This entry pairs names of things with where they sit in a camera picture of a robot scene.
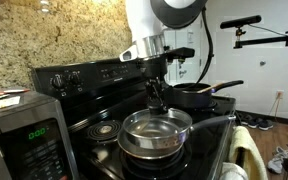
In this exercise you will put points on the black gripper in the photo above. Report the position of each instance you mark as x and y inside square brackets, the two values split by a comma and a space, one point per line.
[154, 68]

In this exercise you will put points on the glass pot lid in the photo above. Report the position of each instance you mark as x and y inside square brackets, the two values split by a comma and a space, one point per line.
[157, 133]

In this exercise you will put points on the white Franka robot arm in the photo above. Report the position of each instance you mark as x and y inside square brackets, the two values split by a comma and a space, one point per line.
[140, 20]

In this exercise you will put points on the coil burner under pot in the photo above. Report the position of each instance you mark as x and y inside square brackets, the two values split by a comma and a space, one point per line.
[212, 106]

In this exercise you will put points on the black frying pan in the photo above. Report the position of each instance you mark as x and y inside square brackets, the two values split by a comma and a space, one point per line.
[214, 121]

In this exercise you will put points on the bare coil burner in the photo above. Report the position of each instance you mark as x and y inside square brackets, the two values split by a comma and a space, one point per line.
[104, 130]

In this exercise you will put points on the black electric stove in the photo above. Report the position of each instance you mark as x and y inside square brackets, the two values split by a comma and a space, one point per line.
[204, 146]

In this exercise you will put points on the black stove knob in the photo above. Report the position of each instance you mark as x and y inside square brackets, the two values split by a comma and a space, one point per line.
[75, 78]
[58, 82]

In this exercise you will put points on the dark sneaker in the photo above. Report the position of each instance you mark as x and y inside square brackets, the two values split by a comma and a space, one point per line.
[266, 124]
[244, 119]
[253, 123]

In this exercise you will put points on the pale hanging dish towel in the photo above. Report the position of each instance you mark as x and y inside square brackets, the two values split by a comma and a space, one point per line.
[247, 146]

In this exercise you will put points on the white cloth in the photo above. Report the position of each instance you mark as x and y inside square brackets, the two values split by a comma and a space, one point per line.
[232, 172]

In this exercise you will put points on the white sneaker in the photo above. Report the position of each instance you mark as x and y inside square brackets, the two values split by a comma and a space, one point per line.
[277, 161]

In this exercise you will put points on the red tipped paper strip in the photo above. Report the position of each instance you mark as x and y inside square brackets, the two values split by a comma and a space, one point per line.
[15, 91]

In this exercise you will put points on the black steel microwave oven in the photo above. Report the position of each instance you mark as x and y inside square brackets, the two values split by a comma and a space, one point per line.
[24, 150]

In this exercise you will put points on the white paper card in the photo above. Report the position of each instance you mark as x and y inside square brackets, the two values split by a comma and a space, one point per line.
[7, 103]

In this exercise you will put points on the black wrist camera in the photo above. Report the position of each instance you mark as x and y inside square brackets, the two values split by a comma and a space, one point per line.
[182, 52]

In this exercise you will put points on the round wall knob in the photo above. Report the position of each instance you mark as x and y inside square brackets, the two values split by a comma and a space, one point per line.
[262, 63]

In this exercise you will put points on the black bar camera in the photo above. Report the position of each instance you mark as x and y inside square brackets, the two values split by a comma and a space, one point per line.
[240, 21]

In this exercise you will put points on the white wall outlet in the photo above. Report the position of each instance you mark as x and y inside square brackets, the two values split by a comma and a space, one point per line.
[280, 94]

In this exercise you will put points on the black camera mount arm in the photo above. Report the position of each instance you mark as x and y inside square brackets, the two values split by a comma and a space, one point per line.
[267, 40]

